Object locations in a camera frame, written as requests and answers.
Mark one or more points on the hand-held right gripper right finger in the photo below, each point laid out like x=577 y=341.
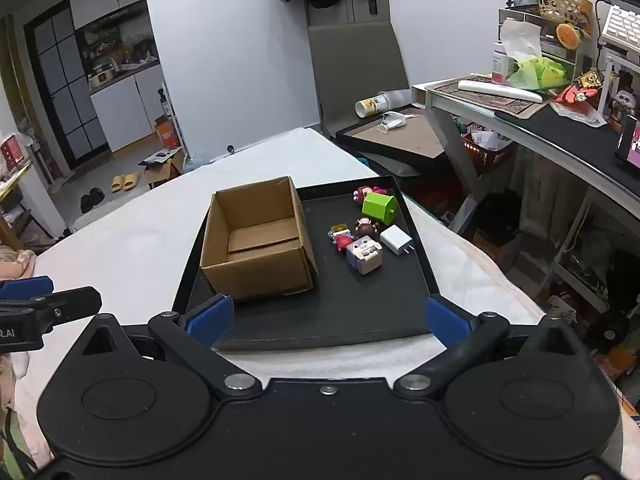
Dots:
x=447 y=322

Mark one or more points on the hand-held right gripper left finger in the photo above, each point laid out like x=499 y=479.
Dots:
x=210 y=319

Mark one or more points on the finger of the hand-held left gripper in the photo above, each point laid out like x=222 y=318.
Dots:
x=70 y=302
x=25 y=287

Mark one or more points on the brown cardboard box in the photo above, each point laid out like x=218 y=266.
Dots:
x=162 y=170
x=260 y=270

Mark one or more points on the white charger plug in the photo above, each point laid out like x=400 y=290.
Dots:
x=395 y=239

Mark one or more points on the cube bunny toy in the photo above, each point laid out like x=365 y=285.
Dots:
x=365 y=256

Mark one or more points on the brown-haired figurine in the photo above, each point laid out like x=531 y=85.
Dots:
x=367 y=229

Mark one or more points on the wooden shelf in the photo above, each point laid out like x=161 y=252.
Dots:
x=15 y=210

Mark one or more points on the black shoe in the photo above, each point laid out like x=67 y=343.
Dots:
x=97 y=196
x=86 y=203

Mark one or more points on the green toy house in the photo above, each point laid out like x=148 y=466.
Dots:
x=377 y=207

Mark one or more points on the red box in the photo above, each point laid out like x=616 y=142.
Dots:
x=11 y=151

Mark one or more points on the pink figure toy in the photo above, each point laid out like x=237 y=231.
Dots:
x=364 y=194

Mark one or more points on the clear plastic bag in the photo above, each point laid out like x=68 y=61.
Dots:
x=195 y=165

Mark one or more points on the open brown cardboard box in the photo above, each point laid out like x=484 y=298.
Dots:
x=162 y=170

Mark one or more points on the red plastic basket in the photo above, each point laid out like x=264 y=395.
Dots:
x=487 y=155

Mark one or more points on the orange cardboard box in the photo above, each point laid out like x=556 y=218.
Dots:
x=167 y=134

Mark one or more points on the black tray with brown base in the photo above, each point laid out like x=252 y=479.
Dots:
x=400 y=135

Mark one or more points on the white kitchen cabinet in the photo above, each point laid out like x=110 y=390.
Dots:
x=125 y=105

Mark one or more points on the black framed glass door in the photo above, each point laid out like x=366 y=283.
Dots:
x=65 y=85

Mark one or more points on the white face mask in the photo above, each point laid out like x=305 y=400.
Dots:
x=392 y=121

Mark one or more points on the grey metal desk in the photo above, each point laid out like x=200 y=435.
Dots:
x=550 y=136

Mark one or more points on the black spray bottle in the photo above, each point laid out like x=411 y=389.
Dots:
x=165 y=105

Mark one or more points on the patterned brown mat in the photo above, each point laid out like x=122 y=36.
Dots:
x=500 y=99

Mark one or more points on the yellow white snack cup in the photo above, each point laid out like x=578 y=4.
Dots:
x=370 y=106

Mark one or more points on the black desk mat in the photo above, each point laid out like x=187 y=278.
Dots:
x=575 y=122

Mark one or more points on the white wrist rest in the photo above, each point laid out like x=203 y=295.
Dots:
x=500 y=89

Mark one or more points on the smartphone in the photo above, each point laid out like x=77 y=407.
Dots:
x=629 y=142

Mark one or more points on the red cartoon packet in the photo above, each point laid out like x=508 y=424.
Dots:
x=575 y=95

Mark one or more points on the grey chair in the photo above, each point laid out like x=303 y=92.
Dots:
x=350 y=75

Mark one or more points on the green plastic bag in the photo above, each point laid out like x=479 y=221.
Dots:
x=540 y=72

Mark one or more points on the yellow black ornament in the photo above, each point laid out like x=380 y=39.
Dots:
x=589 y=81

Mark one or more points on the small panda figurine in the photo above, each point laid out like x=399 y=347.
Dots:
x=625 y=102

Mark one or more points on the grey desktop organizer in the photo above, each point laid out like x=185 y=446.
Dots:
x=557 y=55

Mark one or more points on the white tissue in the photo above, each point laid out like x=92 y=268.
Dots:
x=520 y=40

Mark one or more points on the orange slice toy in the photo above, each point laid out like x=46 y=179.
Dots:
x=569 y=35

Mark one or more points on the wicker basket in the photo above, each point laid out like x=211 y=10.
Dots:
x=560 y=7

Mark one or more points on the white keyboard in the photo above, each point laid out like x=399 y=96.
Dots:
x=622 y=25

